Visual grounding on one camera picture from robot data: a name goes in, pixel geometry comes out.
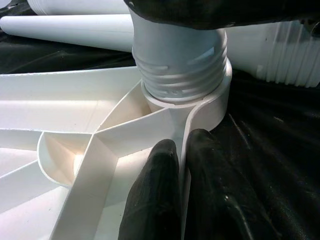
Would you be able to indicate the black cloth cover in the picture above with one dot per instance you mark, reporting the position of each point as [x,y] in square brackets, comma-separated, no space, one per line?
[275,150]

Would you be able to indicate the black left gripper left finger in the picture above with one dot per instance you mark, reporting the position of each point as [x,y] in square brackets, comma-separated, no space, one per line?
[155,195]

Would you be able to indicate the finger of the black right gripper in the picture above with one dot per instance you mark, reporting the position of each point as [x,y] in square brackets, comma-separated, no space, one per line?
[212,12]

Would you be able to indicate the white plastic table top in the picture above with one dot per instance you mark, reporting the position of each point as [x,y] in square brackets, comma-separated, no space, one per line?
[50,100]

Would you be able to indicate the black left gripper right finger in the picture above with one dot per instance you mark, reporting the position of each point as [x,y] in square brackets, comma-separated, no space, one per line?
[212,195]

